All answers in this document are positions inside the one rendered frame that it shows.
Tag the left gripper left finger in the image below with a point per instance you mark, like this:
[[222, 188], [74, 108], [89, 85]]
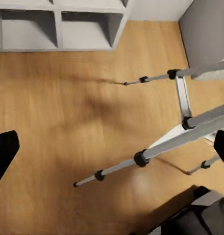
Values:
[[9, 146]]

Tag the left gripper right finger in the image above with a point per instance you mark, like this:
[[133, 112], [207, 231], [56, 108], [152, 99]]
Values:
[[219, 143]]

